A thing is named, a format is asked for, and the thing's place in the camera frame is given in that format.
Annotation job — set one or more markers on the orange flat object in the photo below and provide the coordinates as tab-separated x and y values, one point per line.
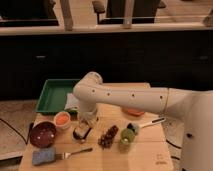
133	112

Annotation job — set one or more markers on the black office chair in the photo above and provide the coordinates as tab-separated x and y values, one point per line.
127	11

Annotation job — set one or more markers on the blue sponge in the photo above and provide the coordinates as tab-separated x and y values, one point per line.
43	156

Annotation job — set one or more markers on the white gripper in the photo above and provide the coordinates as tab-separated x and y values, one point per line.
87	121

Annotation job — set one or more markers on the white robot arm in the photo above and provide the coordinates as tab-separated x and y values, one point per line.
194	108

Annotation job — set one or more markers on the brown grape bunch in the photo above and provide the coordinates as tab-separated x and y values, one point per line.
106	140

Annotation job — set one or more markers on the white cloth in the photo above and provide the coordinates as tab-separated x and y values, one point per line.
71	102

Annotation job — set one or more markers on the dark red bowl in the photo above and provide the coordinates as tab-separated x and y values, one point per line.
43	134

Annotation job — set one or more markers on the metal cup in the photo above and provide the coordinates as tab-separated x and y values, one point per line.
81	138

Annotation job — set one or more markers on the metal fork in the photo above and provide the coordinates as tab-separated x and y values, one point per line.
66	155

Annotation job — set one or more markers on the green plastic tray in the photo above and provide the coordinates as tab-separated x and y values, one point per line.
53	96

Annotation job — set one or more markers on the white cup orange contents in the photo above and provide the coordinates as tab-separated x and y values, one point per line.
62	120

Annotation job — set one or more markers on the dark cabinet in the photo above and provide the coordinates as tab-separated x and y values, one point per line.
176	59

